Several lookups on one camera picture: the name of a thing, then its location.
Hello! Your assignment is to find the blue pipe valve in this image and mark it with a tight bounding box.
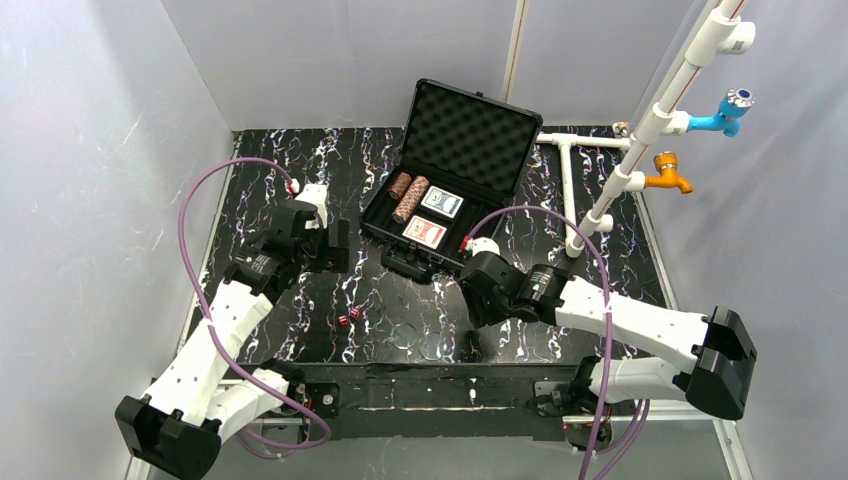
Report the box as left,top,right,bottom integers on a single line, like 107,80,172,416
687,88,755,137

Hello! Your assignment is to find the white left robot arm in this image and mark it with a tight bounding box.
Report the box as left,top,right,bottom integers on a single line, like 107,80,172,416
115,200,350,479

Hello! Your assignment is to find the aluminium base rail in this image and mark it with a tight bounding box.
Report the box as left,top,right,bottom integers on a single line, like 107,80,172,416
125,370,757,480

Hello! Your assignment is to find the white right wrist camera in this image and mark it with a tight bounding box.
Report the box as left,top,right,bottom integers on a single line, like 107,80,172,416
461,237,501,257

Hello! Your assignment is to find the red playing card deck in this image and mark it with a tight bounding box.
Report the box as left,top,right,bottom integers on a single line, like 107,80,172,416
402,215,447,249

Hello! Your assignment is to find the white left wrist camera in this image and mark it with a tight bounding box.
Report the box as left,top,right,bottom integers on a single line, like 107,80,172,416
286,179,328,230

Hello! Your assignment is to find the black poker set case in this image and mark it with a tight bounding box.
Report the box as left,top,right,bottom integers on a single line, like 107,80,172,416
360,78,543,284

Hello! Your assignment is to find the pink blue chip stack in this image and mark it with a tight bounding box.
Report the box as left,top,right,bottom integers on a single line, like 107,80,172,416
391,176,430,224

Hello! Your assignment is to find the blue playing card deck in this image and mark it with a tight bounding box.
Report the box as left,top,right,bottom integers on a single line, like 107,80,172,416
420,186,464,219

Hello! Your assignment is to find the orange black chip stack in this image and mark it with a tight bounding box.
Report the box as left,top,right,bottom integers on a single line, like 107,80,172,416
388,172,413,201

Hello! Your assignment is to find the orange pipe valve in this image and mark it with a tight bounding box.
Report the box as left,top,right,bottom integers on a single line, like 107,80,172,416
644,151,694,195

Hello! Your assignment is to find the white pvc pipe frame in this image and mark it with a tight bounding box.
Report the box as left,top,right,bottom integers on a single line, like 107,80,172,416
537,1,756,237

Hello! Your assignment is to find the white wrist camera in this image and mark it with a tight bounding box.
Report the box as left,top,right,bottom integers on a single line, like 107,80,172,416
461,237,501,257
286,179,328,230

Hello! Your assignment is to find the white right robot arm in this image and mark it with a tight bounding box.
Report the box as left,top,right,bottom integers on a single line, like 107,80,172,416
459,252,758,420

